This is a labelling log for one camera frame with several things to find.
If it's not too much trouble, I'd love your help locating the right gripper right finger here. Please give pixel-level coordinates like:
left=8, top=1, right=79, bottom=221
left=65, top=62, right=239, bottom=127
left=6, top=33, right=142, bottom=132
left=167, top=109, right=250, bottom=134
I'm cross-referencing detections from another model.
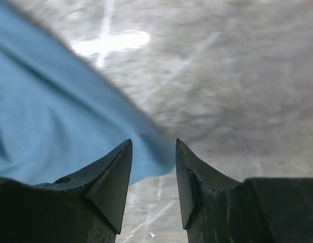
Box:
left=175, top=140, right=313, bottom=243

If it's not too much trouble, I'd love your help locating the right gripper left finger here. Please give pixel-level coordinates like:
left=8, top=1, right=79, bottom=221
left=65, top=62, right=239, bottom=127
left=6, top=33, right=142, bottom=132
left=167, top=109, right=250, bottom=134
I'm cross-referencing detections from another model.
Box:
left=0, top=139, right=132, bottom=242

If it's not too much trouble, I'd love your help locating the blue tank top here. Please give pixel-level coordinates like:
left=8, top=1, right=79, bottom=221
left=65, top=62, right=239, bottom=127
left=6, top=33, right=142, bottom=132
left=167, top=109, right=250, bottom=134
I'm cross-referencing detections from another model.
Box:
left=0, top=1, right=175, bottom=184

